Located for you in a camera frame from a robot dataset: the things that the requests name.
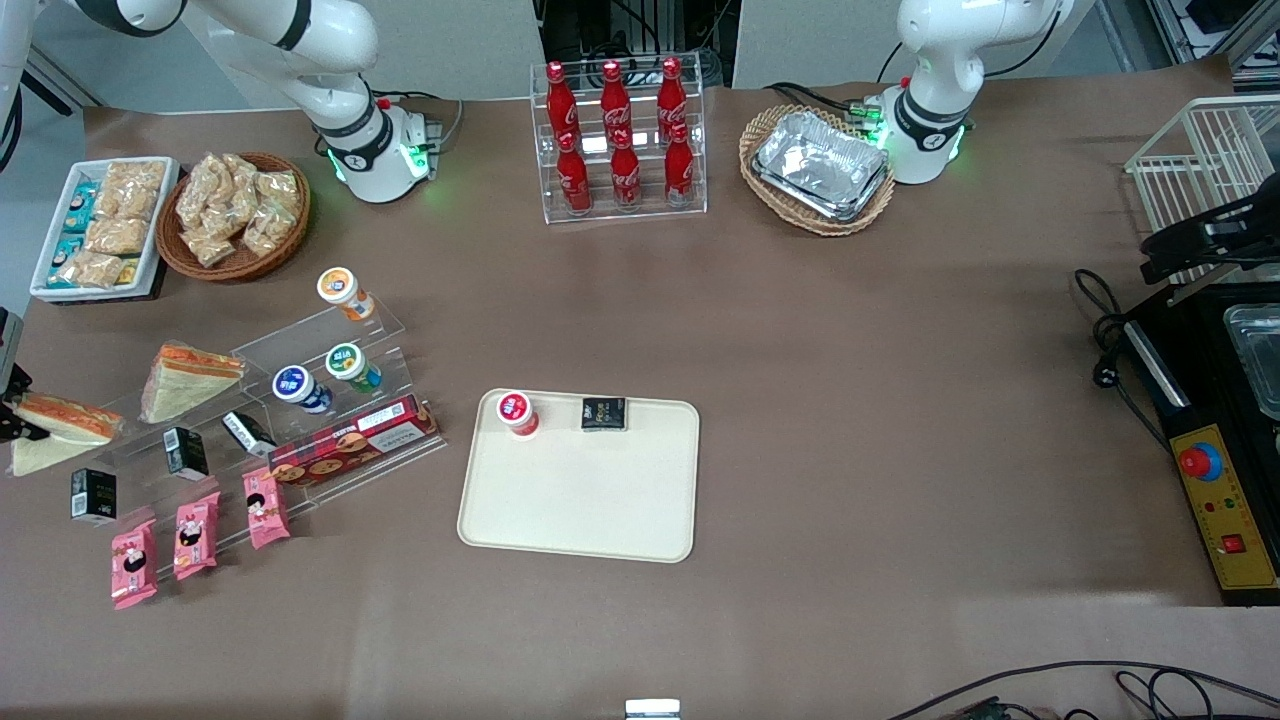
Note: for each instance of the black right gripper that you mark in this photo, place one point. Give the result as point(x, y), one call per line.
point(10, 385)

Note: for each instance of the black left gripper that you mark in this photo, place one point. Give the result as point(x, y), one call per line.
point(1243, 226)

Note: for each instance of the triangle sandwich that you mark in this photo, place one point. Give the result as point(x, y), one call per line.
point(185, 385)
point(80, 420)

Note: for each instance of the red lid yogurt cup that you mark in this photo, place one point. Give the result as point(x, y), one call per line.
point(515, 410)

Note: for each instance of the small black snack box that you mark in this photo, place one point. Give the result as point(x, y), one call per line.
point(93, 495)
point(185, 452)
point(604, 414)
point(245, 432)

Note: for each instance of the black tray sealing machine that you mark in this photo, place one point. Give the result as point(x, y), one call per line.
point(1200, 400)

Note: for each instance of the white rectangular snack tray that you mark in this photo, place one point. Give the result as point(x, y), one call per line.
point(172, 178)

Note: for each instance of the aluminium foil tray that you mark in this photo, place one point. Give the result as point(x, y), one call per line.
point(850, 208)
point(820, 155)

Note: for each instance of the beige plastic serving tray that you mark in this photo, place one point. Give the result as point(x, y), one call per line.
point(580, 500)

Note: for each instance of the steel food container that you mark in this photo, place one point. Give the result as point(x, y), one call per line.
point(1260, 360)

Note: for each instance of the clear rice cracker packet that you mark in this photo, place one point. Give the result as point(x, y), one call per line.
point(90, 268)
point(200, 190)
point(132, 188)
point(118, 235)
point(235, 195)
point(208, 245)
point(278, 190)
point(265, 232)

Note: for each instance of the teal snack packet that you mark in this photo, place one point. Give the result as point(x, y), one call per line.
point(68, 250)
point(82, 210)

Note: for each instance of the yellow snack packet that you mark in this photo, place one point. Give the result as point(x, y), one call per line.
point(128, 272)

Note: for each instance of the pink snack packet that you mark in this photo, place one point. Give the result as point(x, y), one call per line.
point(266, 510)
point(195, 537)
point(133, 565)

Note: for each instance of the round wicker basket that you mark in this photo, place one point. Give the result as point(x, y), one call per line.
point(235, 272)

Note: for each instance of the blue gum bottle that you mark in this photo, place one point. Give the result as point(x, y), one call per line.
point(291, 383)

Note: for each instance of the green gum bottle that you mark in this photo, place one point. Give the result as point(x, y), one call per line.
point(345, 360)

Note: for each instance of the red tartan shortbread box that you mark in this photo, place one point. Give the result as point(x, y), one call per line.
point(350, 440)

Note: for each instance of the orange gum bottle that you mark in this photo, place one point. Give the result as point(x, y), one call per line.
point(338, 286)

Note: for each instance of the clear acrylic tiered stand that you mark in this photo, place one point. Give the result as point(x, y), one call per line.
point(385, 322)

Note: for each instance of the oval wicker basket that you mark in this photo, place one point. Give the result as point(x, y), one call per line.
point(800, 222)

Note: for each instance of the red cola bottle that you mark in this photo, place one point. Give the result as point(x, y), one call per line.
point(574, 180)
point(671, 98)
point(560, 100)
point(614, 100)
point(626, 178)
point(679, 172)

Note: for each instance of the clear acrylic bottle rack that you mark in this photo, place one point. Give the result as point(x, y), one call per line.
point(600, 215)

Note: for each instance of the aluminium frame shelf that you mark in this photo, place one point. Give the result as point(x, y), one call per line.
point(1200, 30)

